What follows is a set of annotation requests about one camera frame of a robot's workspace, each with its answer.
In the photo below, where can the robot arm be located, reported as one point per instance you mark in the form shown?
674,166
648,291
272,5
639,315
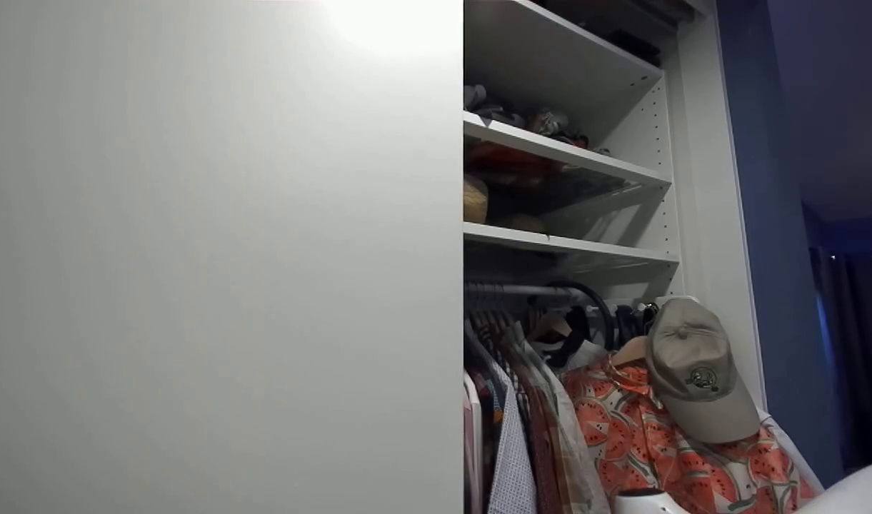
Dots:
850,492

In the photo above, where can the metal clothes rod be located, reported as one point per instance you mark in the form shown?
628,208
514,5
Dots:
510,289

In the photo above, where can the black hanger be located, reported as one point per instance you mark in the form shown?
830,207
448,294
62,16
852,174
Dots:
601,307

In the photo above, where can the wooden hanger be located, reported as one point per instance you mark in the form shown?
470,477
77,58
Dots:
630,351

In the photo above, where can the tan round bag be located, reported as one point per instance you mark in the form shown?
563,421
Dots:
474,200

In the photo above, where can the heap of folded clothes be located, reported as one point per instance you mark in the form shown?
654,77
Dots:
550,123

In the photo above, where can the row of hanging clothes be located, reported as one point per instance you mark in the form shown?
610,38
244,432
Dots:
518,428

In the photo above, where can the white wardrobe sliding door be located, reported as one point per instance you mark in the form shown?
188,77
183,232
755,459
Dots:
214,271

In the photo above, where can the watermelon print shirt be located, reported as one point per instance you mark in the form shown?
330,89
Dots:
635,435

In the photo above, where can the white wardrobe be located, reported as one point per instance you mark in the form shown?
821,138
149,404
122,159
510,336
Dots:
700,178

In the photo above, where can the beige baseball cap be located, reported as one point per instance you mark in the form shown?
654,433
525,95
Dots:
700,371

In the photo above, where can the dark curtain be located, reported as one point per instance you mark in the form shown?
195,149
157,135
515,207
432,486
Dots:
860,343

